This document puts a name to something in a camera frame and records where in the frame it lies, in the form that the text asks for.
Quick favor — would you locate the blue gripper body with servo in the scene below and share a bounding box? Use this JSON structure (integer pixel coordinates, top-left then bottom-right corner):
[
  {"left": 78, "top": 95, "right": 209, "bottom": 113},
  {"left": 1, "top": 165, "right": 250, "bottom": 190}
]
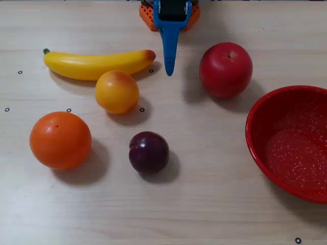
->
[{"left": 159, "top": 0, "right": 186, "bottom": 22}]

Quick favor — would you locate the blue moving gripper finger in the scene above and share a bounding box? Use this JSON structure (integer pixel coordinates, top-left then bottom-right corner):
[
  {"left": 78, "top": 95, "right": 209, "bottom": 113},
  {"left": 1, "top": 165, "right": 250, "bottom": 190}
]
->
[{"left": 152, "top": 0, "right": 193, "bottom": 77}]

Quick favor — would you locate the dark purple plum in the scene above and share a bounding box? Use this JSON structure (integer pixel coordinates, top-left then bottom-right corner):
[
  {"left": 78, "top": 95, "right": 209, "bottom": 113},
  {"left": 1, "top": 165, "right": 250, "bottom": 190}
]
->
[{"left": 128, "top": 131, "right": 170, "bottom": 175}]

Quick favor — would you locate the orange robot base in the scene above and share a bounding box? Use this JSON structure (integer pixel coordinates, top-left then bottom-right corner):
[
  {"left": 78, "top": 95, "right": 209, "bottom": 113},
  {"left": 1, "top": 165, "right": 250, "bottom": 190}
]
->
[{"left": 139, "top": 0, "right": 201, "bottom": 32}]

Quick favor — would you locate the red speckled bowl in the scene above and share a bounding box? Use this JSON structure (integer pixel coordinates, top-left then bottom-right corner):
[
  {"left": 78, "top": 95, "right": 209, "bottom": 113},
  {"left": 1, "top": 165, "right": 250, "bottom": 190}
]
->
[{"left": 245, "top": 85, "right": 327, "bottom": 205}]

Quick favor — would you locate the red apple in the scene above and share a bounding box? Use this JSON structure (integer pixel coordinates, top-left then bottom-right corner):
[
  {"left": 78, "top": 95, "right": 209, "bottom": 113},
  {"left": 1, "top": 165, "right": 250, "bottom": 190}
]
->
[{"left": 199, "top": 42, "right": 253, "bottom": 99}]

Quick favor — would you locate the yellow orange peach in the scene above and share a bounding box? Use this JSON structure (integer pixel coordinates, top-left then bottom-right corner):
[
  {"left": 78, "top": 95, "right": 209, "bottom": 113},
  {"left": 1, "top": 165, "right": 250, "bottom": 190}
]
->
[{"left": 95, "top": 70, "right": 140, "bottom": 115}]

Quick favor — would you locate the yellow banana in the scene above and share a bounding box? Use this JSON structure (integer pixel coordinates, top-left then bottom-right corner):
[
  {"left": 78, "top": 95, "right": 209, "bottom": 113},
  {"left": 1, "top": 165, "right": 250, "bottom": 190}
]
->
[{"left": 42, "top": 48, "right": 156, "bottom": 81}]

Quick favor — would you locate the orange fruit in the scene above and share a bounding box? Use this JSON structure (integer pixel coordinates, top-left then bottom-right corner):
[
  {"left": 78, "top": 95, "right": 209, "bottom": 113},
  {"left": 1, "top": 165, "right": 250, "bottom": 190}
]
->
[{"left": 29, "top": 111, "right": 92, "bottom": 170}]

